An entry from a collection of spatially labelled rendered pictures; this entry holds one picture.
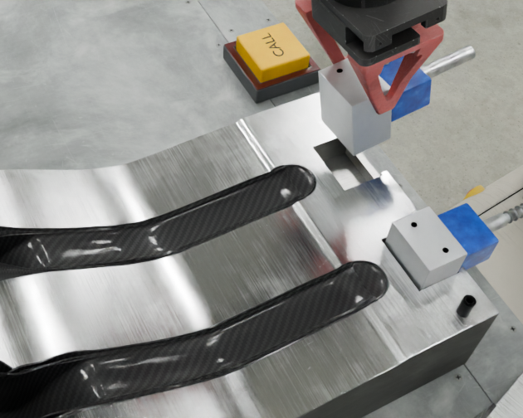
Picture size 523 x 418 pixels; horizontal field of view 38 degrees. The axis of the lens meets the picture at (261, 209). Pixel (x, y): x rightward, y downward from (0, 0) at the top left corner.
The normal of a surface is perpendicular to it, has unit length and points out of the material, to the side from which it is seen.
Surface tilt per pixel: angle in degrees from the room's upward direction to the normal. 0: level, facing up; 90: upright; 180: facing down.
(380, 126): 82
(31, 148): 0
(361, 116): 82
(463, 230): 0
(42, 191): 28
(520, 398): 0
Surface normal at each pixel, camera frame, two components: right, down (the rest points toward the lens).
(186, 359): 0.42, -0.66
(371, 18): -0.11, -0.63
